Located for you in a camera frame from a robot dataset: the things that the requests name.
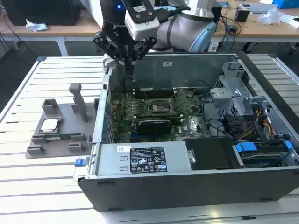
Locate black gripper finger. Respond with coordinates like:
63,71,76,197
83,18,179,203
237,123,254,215
129,38,157,75
93,30,130,75

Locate thin metal locking lever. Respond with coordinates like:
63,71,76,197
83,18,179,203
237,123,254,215
142,89,151,105

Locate silver CPU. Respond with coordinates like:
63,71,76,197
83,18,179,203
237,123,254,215
40,119,62,133

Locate CPU socket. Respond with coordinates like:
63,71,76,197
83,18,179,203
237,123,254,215
147,99,175,114

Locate grey case release latch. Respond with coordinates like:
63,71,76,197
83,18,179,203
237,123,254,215
103,54,122,69

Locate white printer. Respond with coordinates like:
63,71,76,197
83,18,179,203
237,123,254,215
79,0,103,30

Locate long wooden desk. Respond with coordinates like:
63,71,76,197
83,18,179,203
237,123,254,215
0,0,299,56

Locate black round cylinder part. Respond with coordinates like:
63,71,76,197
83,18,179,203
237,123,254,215
122,76,134,91

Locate black RAM slot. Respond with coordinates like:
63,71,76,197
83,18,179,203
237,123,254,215
134,112,182,118
133,87,176,93
133,92,176,99

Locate large black computer tower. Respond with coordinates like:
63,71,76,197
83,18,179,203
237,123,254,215
3,0,81,26

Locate crumpled white paper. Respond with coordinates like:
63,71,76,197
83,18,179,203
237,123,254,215
25,19,49,33

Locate tall black desktop box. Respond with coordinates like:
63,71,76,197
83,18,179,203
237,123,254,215
211,6,222,24

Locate black graphics card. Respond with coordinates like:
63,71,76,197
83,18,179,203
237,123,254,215
137,119,173,136

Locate grey parts rack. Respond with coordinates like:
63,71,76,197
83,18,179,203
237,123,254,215
25,83,100,160

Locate green motherboard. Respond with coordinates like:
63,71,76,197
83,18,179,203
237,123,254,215
109,87,212,143

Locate silver metal drive cage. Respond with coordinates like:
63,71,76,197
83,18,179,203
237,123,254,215
209,62,276,117

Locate small black box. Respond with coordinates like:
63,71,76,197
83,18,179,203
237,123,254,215
234,7,250,23

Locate green RAM stick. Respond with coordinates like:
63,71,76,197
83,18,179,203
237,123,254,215
43,133,82,140

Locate silver power supply unit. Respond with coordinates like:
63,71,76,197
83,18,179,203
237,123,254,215
92,141,194,177

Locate white flat box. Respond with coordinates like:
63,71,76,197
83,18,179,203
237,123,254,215
249,3,278,14

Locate clear plastic bags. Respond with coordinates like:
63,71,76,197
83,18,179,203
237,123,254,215
258,8,285,25

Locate hard disk in blue carrier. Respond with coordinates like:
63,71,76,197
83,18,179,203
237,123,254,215
232,140,294,168

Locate blue cardboard box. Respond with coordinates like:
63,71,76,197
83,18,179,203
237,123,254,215
272,0,299,9

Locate white paper packet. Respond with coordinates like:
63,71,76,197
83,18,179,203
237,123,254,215
280,14,299,28

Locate black open PC case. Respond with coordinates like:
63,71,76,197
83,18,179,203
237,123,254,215
73,51,299,213

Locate coloured power wire bundle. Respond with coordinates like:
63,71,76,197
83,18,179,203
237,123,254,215
253,108,275,140

